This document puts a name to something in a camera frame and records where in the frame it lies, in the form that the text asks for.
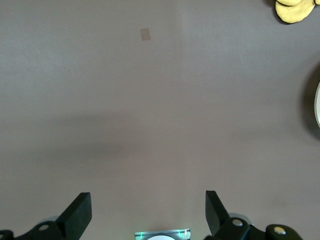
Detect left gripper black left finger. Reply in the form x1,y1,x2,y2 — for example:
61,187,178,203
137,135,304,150
0,192,93,240

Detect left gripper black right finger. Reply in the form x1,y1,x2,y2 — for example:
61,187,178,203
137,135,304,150
204,190,305,240

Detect round wooden plate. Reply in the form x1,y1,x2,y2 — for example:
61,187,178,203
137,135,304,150
314,81,320,130

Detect small brown tape mark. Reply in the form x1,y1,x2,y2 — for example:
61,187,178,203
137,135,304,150
139,28,152,42

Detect yellow quilted oven mitt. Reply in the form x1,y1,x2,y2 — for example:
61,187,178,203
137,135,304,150
275,0,316,25
275,0,301,6

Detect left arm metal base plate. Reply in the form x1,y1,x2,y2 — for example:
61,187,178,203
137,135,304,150
134,228,192,240

